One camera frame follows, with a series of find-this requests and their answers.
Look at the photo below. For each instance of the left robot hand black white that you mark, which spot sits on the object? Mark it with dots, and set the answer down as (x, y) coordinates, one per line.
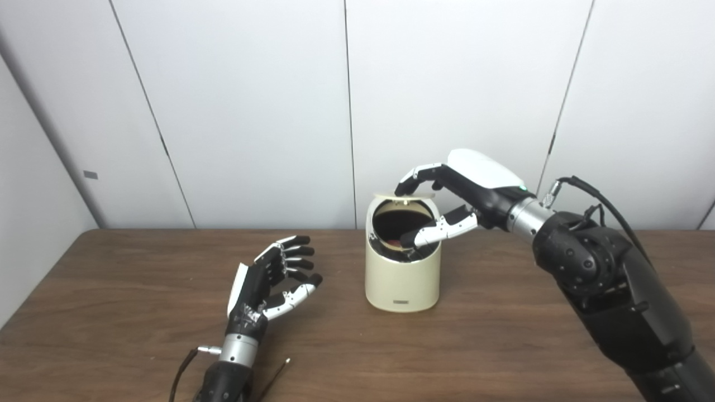
(251, 296)

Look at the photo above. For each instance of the cream-colored bin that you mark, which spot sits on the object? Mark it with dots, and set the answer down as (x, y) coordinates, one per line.
(399, 282)

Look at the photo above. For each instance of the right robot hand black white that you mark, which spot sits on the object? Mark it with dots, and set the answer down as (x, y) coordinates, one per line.
(480, 178)

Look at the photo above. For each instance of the small grey wall tag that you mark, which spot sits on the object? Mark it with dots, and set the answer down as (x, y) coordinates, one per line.
(90, 175)

